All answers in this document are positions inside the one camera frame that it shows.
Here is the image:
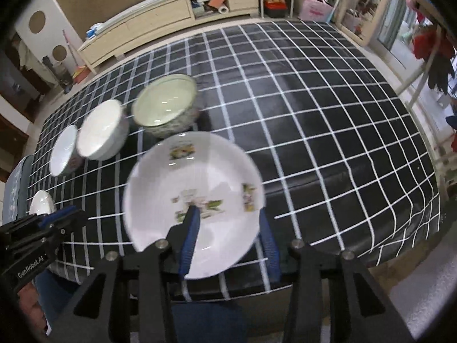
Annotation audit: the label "white bowl with patterned side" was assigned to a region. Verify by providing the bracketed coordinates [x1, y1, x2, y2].
[49, 125, 81, 177]

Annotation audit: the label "black white checked tablecloth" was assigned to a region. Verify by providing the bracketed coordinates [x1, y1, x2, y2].
[27, 19, 443, 302]

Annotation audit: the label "grey cushioned chair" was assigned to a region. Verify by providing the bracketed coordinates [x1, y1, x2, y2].
[2, 155, 34, 226]

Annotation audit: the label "red broom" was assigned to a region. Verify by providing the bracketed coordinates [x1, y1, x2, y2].
[62, 30, 90, 84]

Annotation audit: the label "black hanging cloth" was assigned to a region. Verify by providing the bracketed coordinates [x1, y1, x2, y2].
[426, 55, 456, 91]

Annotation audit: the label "white board with round holes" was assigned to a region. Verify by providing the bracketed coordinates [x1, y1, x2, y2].
[14, 0, 83, 75]

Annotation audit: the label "cream low cabinet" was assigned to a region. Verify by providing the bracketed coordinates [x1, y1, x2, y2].
[77, 0, 259, 75]

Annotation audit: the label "small white bowl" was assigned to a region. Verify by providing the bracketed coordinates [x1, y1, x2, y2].
[29, 190, 57, 217]

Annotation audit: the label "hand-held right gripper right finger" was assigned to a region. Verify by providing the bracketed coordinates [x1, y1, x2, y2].
[259, 209, 416, 343]

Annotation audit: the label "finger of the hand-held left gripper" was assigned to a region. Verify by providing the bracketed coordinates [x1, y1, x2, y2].
[37, 205, 88, 237]

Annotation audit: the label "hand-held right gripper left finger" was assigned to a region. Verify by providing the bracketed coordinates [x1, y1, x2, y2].
[48, 205, 202, 343]

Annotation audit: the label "pink bag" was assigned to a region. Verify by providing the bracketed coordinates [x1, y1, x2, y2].
[298, 0, 334, 23]

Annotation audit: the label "white plate with bear print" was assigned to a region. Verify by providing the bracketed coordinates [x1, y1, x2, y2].
[122, 131, 266, 280]

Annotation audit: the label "plain white bowl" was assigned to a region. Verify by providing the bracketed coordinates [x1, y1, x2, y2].
[76, 99, 130, 161]

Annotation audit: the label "red hanging cloth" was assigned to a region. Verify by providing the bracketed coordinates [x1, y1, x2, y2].
[412, 29, 456, 61]

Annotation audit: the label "cream wooden frame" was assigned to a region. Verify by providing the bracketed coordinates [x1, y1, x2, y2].
[339, 0, 395, 47]

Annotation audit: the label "large patterned bowl dark rim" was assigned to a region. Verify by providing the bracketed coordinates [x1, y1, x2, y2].
[131, 74, 199, 139]

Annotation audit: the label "person's blue jeans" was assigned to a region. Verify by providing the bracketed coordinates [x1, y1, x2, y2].
[34, 268, 247, 343]

